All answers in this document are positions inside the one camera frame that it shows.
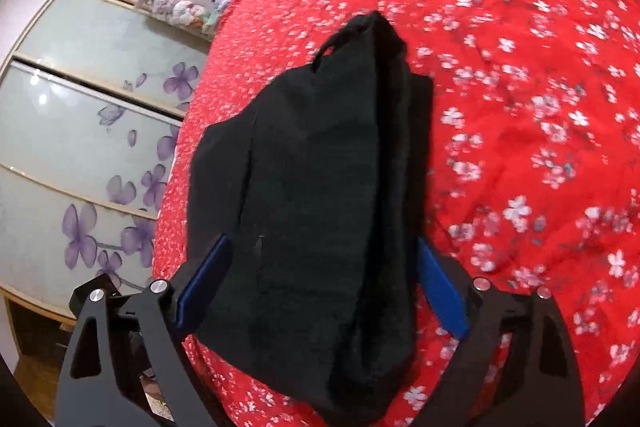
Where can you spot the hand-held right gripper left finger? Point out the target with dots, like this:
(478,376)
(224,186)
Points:
(207,277)

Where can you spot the row of plush toys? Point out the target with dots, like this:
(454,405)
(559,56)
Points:
(180,9)

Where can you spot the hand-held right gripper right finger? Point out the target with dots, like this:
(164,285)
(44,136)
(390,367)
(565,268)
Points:
(442,292)

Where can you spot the black pants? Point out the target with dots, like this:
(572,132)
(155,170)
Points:
(310,207)

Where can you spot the wardrobe with purple flower doors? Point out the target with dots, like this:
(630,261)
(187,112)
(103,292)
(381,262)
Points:
(75,132)

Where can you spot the red floral bed sheet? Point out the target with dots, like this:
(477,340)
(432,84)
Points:
(525,82)

